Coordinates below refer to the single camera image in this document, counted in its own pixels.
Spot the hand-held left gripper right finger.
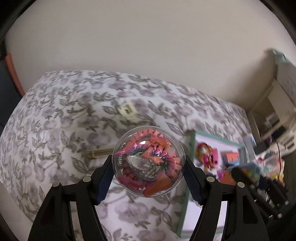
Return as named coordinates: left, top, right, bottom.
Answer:
left=182, top=158, right=270, bottom=241

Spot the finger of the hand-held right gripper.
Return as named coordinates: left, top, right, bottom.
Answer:
left=231, top=167, right=256, bottom=187

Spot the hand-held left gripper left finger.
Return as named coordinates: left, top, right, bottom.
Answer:
left=28, top=155, right=114, bottom=241

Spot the red-haired doll figure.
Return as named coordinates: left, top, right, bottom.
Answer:
left=195, top=142, right=219, bottom=172

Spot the white tray with teal rim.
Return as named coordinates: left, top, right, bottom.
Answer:
left=177, top=131, right=247, bottom=239

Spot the clear ball with orange dragon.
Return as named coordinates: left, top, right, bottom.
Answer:
left=112, top=126, right=186, bottom=198

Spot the clear plastic bag of trinkets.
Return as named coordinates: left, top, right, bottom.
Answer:
left=257, top=152, right=285, bottom=181

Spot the wooden comb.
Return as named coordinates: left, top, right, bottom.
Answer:
left=87, top=148, right=115, bottom=159

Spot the black adapter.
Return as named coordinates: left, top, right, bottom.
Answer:
left=254, top=142, right=267, bottom=154

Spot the white power bank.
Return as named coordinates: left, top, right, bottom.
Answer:
left=243, top=134, right=258, bottom=151

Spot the white slatted basket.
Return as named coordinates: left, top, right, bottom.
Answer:
left=277, top=125, right=296, bottom=151

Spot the white shelf unit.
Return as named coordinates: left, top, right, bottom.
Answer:
left=246, top=79, right=296, bottom=142

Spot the cream square plastic piece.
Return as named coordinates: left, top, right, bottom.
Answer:
left=118, top=102, right=137, bottom=120

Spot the cardboard box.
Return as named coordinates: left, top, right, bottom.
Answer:
left=266, top=49, right=296, bottom=107

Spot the black cable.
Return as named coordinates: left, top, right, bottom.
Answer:
left=276, top=141, right=282, bottom=179

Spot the orange wooden door frame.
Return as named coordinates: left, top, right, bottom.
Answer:
left=6, top=53, right=25, bottom=96

